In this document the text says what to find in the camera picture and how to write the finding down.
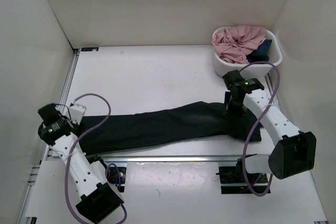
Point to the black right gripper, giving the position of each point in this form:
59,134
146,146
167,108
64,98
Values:
228,110

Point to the black trousers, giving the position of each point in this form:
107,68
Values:
196,120

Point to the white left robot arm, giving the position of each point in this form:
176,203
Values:
98,198

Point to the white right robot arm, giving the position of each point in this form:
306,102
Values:
294,150

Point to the dark blue garment in basket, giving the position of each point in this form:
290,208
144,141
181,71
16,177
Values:
261,53

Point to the white plastic laundry basket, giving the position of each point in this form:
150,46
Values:
275,57

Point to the pink garment in basket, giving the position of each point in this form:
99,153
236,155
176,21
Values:
233,44

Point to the small blue label sticker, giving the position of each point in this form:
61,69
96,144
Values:
89,49

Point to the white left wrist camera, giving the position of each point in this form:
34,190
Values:
76,113

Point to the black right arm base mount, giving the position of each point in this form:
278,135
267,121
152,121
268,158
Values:
232,181

